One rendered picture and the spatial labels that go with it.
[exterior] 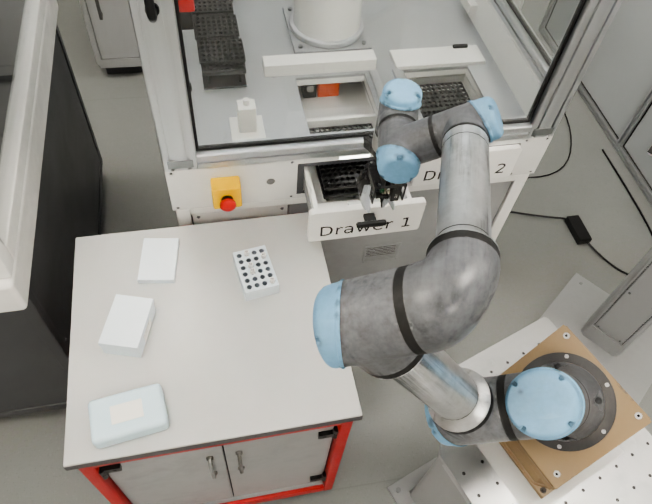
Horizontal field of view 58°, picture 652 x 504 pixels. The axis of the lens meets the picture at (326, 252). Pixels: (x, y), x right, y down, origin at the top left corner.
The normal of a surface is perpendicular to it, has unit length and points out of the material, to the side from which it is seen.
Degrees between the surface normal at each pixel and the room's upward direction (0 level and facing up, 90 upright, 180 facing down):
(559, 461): 41
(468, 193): 11
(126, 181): 0
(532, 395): 34
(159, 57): 90
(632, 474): 0
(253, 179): 90
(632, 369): 5
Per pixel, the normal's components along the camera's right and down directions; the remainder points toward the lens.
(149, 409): 0.07, -0.58
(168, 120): 0.20, 0.80
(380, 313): -0.48, -0.09
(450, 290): 0.04, -0.29
